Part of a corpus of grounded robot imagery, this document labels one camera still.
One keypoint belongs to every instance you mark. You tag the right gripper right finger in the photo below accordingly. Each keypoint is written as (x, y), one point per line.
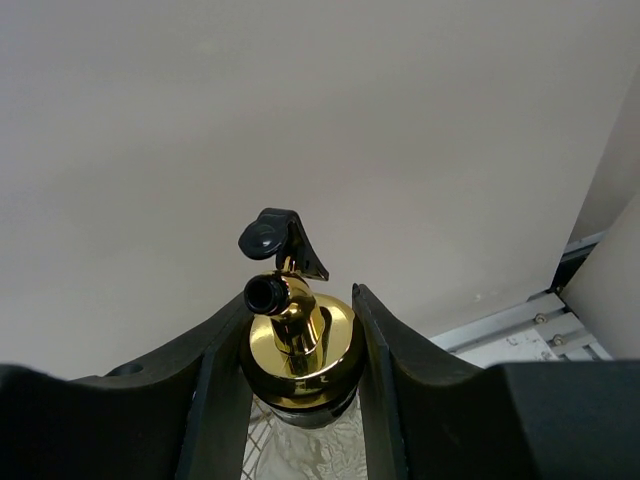
(430, 415)

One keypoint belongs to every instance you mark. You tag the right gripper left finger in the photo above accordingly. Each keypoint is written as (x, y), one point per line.
(180, 411)

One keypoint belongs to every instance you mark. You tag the clear oil bottle gold spout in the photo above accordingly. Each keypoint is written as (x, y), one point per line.
(303, 354)

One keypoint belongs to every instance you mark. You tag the gold wire basket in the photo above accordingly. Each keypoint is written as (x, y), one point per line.
(257, 447)

